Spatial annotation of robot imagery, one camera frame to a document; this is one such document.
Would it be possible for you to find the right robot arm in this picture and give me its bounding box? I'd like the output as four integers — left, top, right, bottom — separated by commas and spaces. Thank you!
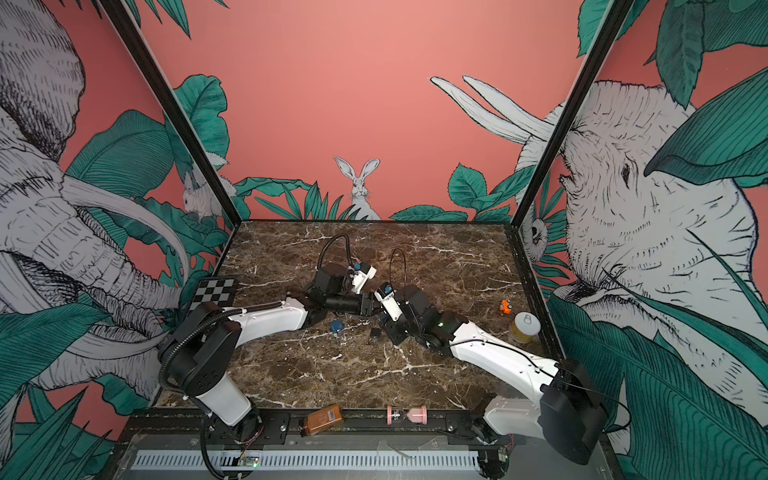
374, 283, 607, 465

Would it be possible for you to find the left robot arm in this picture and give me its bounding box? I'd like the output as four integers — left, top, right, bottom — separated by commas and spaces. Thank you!
158, 262, 379, 427

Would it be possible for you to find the left blue padlock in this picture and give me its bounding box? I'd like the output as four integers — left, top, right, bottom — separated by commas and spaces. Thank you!
330, 319, 345, 338

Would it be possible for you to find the pink hourglass timer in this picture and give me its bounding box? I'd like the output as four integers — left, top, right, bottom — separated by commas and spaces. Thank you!
386, 405, 428, 425

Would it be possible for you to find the small orange toy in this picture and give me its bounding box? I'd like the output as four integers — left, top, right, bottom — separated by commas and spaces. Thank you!
500, 299, 512, 315

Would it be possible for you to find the orange box device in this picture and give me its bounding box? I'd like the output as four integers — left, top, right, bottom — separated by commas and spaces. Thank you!
300, 404, 343, 437

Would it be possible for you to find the yellow white can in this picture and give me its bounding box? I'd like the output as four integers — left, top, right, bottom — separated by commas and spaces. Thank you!
511, 312, 541, 344

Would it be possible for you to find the checkerboard calibration board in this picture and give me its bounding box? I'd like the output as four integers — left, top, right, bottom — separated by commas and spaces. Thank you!
189, 277, 238, 311

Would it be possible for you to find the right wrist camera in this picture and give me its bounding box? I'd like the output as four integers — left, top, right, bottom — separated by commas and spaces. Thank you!
374, 282, 403, 322

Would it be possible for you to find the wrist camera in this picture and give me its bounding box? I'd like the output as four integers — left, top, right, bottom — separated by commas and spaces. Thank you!
350, 262, 377, 295
374, 282, 403, 322

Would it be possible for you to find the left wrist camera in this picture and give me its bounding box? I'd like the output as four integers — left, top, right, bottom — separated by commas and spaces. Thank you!
350, 262, 377, 295

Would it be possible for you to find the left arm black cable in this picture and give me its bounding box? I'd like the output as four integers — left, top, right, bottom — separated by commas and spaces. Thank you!
316, 233, 355, 283

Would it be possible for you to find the black base frame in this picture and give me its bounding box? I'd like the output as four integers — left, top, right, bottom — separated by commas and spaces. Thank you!
119, 399, 576, 448

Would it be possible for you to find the white perforated rail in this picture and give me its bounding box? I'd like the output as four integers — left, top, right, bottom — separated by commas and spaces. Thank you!
129, 449, 479, 472

